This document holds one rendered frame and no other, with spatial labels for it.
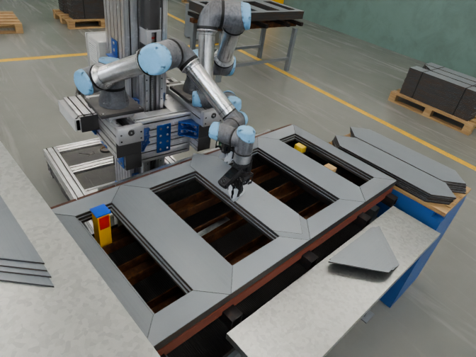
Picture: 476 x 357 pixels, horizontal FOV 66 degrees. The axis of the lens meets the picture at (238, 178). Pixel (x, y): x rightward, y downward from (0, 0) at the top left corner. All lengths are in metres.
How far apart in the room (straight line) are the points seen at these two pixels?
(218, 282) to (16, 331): 0.62
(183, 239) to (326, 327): 0.62
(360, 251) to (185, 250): 0.76
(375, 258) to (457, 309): 1.31
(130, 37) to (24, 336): 1.53
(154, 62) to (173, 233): 0.67
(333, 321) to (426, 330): 1.29
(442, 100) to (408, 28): 3.54
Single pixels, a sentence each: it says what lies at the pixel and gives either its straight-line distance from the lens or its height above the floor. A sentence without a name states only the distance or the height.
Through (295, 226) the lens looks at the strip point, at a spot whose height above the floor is 0.85.
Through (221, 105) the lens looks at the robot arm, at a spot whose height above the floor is 1.23.
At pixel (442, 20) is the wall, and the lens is 8.77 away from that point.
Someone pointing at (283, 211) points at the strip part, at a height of 0.85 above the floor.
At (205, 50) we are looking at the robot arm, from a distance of 1.80.
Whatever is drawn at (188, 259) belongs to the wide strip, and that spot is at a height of 0.85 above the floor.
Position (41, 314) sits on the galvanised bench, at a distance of 1.06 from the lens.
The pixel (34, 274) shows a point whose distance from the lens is 1.13.
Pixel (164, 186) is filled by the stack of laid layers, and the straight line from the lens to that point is 1.75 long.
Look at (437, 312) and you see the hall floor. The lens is 2.84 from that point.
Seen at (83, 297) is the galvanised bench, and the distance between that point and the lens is 1.07.
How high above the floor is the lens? 1.88
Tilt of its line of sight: 35 degrees down
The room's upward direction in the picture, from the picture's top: 9 degrees clockwise
